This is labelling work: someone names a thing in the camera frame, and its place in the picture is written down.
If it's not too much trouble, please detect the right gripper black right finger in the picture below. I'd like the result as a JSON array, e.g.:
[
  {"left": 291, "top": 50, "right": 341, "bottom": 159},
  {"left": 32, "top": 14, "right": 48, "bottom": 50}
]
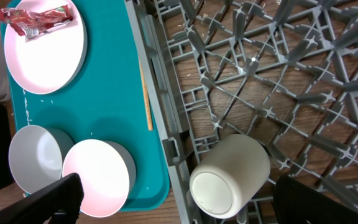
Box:
[{"left": 273, "top": 176, "right": 358, "bottom": 224}]

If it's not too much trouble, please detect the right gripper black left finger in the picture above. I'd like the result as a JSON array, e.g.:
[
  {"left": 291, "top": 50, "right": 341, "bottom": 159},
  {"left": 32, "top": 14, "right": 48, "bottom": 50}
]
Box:
[{"left": 0, "top": 173, "right": 84, "bottom": 224}]

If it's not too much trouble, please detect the grey bowl with rice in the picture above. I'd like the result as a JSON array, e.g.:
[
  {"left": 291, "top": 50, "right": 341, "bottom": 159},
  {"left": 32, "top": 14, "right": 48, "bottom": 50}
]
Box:
[{"left": 8, "top": 125, "right": 74, "bottom": 194}]

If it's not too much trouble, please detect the white paper cup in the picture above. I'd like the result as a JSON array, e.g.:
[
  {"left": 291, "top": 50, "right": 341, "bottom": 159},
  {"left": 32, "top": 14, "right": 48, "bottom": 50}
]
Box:
[{"left": 190, "top": 134, "right": 270, "bottom": 219}]

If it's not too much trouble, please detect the red snack wrapper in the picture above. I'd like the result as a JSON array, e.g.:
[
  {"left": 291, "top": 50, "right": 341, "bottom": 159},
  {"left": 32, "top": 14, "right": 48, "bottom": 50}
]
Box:
[{"left": 0, "top": 5, "right": 73, "bottom": 42}]

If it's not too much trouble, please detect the grey dishwasher rack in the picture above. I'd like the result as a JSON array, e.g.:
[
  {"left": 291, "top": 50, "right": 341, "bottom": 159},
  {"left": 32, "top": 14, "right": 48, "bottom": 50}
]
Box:
[{"left": 125, "top": 0, "right": 358, "bottom": 223}]

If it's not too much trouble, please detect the small pink bowl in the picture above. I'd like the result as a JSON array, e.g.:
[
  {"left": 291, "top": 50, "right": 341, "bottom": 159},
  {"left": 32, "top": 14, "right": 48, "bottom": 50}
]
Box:
[{"left": 62, "top": 139, "right": 137, "bottom": 218}]

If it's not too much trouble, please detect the teal plastic tray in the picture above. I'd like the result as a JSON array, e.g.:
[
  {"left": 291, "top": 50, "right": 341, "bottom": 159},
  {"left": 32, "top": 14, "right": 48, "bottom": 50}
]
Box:
[{"left": 10, "top": 0, "right": 170, "bottom": 212}]

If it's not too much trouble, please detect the large white plate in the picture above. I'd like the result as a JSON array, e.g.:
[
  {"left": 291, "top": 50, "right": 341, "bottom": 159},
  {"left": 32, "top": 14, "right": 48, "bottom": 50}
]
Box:
[{"left": 4, "top": 0, "right": 88, "bottom": 95}]

